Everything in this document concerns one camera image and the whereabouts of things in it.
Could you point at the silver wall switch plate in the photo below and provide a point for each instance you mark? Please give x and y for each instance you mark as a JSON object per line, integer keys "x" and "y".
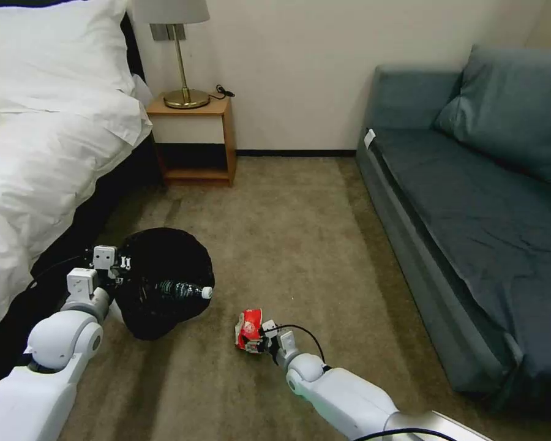
{"x": 167, "y": 32}

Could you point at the black headboard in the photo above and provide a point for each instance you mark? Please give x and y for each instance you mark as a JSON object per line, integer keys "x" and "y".
{"x": 135, "y": 46}

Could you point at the black bed base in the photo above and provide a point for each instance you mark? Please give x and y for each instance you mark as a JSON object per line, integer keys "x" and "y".
{"x": 73, "y": 239}

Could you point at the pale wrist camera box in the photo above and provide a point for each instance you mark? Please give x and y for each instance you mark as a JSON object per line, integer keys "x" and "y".
{"x": 104, "y": 256}
{"x": 269, "y": 325}

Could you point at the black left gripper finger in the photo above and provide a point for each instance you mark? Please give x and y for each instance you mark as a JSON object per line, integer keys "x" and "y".
{"x": 117, "y": 279}
{"x": 126, "y": 263}

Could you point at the brass lamp with white shade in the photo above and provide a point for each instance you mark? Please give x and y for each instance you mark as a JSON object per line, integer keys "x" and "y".
{"x": 180, "y": 59}

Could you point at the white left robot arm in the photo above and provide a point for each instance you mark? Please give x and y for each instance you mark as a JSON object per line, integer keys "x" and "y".
{"x": 50, "y": 363}

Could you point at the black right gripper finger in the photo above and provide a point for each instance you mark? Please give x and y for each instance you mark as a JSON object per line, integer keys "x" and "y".
{"x": 256, "y": 348}
{"x": 261, "y": 334}

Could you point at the black trash bin with bag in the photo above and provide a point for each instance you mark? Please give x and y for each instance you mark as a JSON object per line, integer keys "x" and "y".
{"x": 165, "y": 257}

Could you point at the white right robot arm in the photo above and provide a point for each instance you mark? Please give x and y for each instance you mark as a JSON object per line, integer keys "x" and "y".
{"x": 344, "y": 395}

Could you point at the blue-grey sofa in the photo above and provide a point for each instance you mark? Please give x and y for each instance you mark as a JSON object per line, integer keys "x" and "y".
{"x": 464, "y": 229}

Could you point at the white sofa tag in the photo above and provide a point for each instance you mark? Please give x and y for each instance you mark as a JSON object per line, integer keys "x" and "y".
{"x": 371, "y": 138}

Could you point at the white duvet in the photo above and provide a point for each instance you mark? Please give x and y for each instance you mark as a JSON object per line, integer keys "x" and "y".
{"x": 41, "y": 151}

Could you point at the white pillow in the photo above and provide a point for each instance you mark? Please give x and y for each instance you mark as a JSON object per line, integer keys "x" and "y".
{"x": 50, "y": 50}

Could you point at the clear plastic water bottle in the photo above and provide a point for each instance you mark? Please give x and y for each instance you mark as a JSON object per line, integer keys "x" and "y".
{"x": 183, "y": 290}

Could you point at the crushed red paper carton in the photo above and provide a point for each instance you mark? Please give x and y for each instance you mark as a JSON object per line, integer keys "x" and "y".
{"x": 247, "y": 328}

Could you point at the wooden nightstand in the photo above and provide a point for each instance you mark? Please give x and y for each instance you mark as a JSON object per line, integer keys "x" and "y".
{"x": 197, "y": 138}

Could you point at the blue-grey sofa cushion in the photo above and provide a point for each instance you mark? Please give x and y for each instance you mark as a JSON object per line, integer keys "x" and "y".
{"x": 509, "y": 110}

